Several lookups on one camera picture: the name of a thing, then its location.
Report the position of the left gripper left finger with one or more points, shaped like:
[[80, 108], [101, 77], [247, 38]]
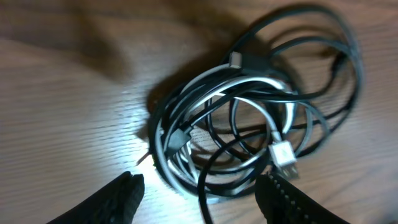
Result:
[[115, 203]]

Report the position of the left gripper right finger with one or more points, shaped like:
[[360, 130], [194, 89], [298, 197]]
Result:
[[282, 203]]

